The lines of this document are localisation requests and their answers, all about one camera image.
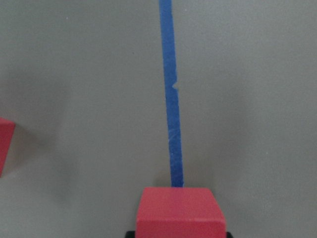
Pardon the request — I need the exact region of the brown paper table mat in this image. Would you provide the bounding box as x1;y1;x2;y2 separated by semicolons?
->
0;0;317;238

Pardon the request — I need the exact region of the red cube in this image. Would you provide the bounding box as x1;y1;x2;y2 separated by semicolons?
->
0;118;15;175
135;187;227;238

